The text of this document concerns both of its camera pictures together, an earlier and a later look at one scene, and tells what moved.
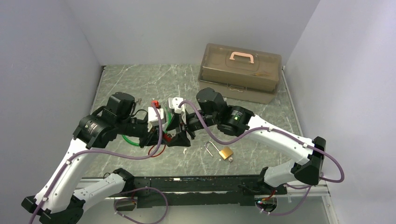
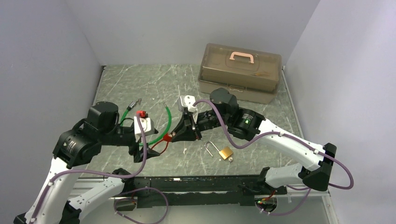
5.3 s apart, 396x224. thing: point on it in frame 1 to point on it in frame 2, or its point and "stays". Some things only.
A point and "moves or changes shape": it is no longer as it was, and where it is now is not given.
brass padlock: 225,152 stays
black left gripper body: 137,127 to 123,136
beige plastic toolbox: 241,74 stays
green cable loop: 137,144 moves or changes shape
